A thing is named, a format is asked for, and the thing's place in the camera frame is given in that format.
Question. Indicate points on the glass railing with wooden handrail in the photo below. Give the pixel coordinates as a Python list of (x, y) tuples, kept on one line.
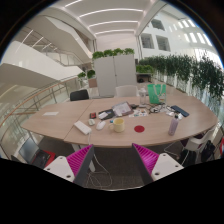
[(20, 120)]

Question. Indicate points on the colourful sticker sheet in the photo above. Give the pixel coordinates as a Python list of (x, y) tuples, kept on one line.
[(139, 113)]

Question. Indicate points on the purple drink bottle black cap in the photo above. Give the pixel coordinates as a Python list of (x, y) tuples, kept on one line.
[(173, 126)]

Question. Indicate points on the brown planter box with plants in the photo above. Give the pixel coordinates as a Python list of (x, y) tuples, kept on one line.
[(91, 78)]

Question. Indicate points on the green tote bag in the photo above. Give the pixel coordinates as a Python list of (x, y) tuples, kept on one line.
[(156, 93)]

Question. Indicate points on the row of green plants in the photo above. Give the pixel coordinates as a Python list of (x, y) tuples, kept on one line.
[(186, 71)]

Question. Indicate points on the black power adapter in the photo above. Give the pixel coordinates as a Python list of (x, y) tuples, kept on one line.
[(134, 106)]

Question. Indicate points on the ceiling light strips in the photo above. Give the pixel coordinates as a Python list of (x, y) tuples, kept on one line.
[(110, 12)]

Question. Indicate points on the white power strip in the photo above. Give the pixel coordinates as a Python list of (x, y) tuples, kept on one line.
[(82, 127)]

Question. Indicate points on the flat round red coaster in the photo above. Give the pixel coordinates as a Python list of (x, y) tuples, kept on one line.
[(139, 128)]

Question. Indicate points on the black notebook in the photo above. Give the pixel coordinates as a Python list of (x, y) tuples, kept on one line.
[(108, 113)]

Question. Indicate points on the clear bottle white lid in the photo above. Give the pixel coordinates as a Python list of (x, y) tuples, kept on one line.
[(142, 96)]

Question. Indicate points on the white chair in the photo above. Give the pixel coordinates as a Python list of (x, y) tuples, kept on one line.
[(126, 91), (196, 143)]

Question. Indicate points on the black chair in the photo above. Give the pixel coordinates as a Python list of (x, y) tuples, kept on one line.
[(79, 95)]

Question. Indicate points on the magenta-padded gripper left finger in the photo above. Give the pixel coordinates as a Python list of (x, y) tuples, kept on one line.
[(60, 166)]

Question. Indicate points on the small black red case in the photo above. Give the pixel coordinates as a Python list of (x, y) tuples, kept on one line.
[(92, 115)]

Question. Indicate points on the white computer mouse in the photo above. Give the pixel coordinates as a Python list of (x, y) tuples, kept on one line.
[(100, 125)]

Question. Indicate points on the white cabinet topped with plants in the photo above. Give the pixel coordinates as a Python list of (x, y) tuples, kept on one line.
[(115, 75)]

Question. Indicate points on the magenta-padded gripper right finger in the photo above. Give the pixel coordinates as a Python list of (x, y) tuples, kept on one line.
[(166, 166)]

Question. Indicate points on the cream yellow mug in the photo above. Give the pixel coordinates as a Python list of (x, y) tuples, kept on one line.
[(118, 125)]

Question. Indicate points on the small white case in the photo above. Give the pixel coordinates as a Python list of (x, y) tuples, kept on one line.
[(91, 122)]

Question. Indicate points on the black laptop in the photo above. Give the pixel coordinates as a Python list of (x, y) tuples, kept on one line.
[(31, 153)]

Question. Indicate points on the open book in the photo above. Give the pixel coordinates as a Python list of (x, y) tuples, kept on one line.
[(122, 108)]

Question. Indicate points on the clear plastic packet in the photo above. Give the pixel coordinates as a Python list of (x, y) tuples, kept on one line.
[(180, 116)]

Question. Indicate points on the white paper sheet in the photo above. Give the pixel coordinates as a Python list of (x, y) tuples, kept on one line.
[(50, 113)]

